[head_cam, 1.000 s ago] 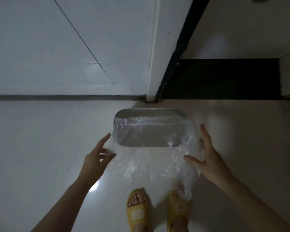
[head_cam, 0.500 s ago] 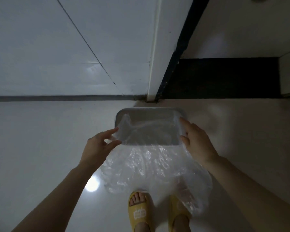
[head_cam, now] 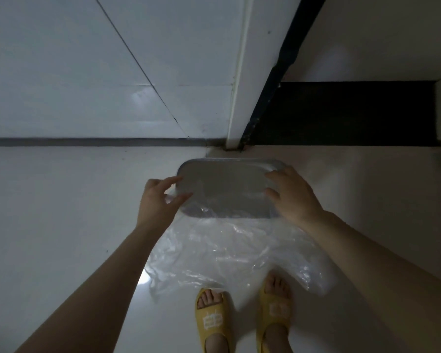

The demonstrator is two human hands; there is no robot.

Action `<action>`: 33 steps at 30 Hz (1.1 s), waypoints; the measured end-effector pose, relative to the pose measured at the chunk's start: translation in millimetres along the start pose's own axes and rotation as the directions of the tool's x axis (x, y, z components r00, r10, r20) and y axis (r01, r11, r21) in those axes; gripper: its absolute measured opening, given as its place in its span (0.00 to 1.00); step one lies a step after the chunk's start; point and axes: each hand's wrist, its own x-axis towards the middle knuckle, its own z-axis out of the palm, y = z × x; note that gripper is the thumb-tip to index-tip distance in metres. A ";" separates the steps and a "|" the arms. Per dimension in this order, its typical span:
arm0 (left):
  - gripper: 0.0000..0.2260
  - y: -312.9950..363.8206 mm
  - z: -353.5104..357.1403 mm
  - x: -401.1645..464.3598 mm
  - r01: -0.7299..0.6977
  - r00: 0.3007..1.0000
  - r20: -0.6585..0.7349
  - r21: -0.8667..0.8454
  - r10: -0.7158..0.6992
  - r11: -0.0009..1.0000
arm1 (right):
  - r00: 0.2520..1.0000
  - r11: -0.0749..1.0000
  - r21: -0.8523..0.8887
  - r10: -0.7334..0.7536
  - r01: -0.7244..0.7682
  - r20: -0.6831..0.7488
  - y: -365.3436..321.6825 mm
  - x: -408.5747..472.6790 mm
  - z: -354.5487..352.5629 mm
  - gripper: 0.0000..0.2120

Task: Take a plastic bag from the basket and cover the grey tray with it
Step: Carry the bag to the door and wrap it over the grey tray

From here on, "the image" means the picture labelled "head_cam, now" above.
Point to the person's right hand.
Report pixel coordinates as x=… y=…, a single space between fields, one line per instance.
x=297 y=202

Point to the person's left hand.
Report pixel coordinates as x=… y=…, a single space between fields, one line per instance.
x=152 y=211

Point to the person's left thumb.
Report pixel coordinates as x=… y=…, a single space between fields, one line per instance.
x=180 y=203

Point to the person's right thumb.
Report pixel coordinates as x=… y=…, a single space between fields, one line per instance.
x=272 y=194

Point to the clear plastic bag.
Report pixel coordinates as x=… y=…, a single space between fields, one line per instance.
x=235 y=249

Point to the person's right forearm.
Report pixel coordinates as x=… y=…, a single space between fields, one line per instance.
x=382 y=283

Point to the person's left forearm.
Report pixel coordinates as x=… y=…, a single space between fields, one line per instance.
x=95 y=294

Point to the gray rectangular trash bin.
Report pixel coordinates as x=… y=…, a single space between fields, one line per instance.
x=226 y=187

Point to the person's right foot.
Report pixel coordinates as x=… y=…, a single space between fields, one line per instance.
x=277 y=284

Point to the person's foot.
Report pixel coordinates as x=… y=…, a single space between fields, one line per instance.
x=210 y=298
x=277 y=284

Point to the person's left foot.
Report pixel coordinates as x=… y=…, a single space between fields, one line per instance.
x=210 y=298

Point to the gray baseboard strip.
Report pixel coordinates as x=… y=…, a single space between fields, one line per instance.
x=95 y=142

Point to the black baseboard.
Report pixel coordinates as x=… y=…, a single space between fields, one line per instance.
x=345 y=113

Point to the person's right yellow slipper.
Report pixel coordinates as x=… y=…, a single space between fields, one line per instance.
x=273 y=308

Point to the person's yellow slipper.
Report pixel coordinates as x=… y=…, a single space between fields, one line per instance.
x=211 y=321
x=273 y=308

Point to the person's left yellow slipper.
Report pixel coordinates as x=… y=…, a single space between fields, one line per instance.
x=211 y=321

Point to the white door frame post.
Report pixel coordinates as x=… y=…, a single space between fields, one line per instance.
x=253 y=69

